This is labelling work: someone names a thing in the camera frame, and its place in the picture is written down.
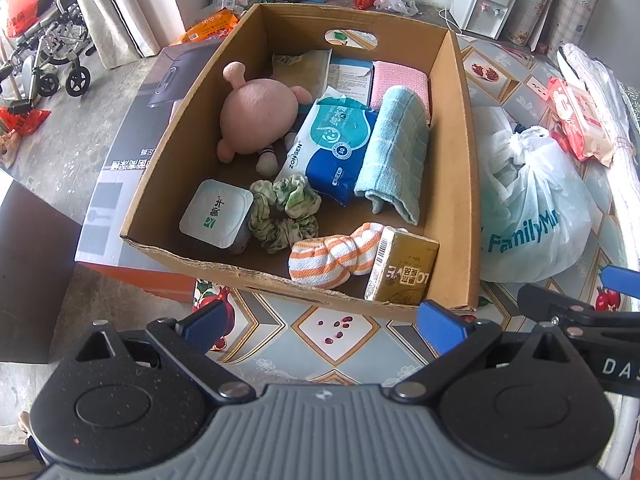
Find dark printed carton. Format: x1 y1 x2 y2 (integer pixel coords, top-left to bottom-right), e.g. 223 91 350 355
75 42 221 306

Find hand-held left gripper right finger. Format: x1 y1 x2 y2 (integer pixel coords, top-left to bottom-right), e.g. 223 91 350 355
390 300 571 402

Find white curtain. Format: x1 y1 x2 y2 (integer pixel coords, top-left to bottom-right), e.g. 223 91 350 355
62 0 183 58

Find blue wet wipes pack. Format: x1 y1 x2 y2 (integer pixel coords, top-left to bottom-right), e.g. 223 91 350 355
275 86 378 206

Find light blue towel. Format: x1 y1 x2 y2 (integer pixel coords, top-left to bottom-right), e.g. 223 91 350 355
354 85 431 226

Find checked print roll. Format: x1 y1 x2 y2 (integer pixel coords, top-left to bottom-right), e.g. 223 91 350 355
532 0 608 56

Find gold drink carton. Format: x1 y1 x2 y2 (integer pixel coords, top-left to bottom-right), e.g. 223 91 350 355
364 226 441 306

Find dark brown furniture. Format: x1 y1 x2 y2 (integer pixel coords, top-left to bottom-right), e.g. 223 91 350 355
0 167 83 365

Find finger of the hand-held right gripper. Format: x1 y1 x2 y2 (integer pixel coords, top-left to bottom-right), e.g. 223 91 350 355
601 265 640 297
517 284 640 346

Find white water dispenser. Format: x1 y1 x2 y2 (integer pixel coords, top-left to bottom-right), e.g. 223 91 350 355
449 0 521 41

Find pink plush toy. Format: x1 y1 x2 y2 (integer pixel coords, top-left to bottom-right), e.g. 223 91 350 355
216 61 313 178

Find brown cardboard box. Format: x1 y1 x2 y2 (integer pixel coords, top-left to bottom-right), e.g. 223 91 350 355
120 2 482 311

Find white power cable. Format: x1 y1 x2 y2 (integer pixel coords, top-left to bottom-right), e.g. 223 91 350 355
440 0 466 31

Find floral print roll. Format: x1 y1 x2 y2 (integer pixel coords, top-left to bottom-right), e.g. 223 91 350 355
507 0 568 46

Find cotton swab bag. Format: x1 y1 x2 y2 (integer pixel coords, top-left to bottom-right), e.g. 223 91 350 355
271 49 335 108

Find pink wet wipes pack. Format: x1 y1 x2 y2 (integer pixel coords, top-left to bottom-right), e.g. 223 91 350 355
546 77 617 167

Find wheelchair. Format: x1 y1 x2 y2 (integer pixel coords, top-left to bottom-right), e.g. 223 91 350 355
0 0 98 106

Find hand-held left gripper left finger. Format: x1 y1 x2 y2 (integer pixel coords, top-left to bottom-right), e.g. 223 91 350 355
75 302 256 403

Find pink knitted cloth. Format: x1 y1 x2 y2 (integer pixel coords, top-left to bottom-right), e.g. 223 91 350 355
370 60 432 121

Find white tied plastic bag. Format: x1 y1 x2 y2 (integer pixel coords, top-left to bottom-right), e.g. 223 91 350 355
472 106 601 283

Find green scrunchie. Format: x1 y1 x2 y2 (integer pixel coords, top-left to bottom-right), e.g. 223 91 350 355
248 174 322 255

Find white lidded cup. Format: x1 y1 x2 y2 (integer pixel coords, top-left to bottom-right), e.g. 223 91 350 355
179 179 254 255

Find orange striped cloth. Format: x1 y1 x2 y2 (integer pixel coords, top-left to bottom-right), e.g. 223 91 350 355
288 222 385 291

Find blue white paper box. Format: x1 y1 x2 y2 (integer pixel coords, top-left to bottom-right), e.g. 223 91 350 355
327 56 375 111

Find orange snack bag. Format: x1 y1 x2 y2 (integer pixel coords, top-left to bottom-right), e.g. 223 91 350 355
170 9 240 46

